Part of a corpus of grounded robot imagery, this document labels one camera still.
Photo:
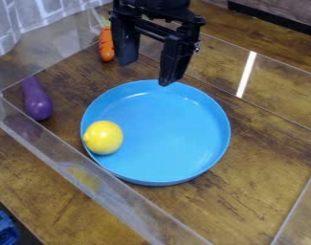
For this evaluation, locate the orange toy carrot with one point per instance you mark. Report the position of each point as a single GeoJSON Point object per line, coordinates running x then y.
{"type": "Point", "coordinates": [106, 47]}

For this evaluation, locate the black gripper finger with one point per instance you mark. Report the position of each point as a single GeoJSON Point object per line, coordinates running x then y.
{"type": "Point", "coordinates": [175, 58]}
{"type": "Point", "coordinates": [126, 38]}

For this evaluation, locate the white checkered cloth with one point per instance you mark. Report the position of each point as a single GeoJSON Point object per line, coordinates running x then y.
{"type": "Point", "coordinates": [26, 15]}

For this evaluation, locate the purple toy eggplant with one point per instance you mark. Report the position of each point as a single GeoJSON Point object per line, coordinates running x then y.
{"type": "Point", "coordinates": [38, 104]}

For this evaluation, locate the blue round tray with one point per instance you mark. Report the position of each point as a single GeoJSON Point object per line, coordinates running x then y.
{"type": "Point", "coordinates": [177, 132]}

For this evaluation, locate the clear acrylic enclosure wall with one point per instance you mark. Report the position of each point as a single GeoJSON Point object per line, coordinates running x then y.
{"type": "Point", "coordinates": [250, 201]}

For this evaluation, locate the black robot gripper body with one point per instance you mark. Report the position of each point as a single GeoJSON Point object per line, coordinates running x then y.
{"type": "Point", "coordinates": [163, 17]}

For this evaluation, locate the blue object at corner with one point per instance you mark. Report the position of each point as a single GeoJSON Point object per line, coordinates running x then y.
{"type": "Point", "coordinates": [9, 230]}

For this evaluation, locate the yellow lemon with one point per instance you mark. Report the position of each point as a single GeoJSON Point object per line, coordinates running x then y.
{"type": "Point", "coordinates": [103, 137]}

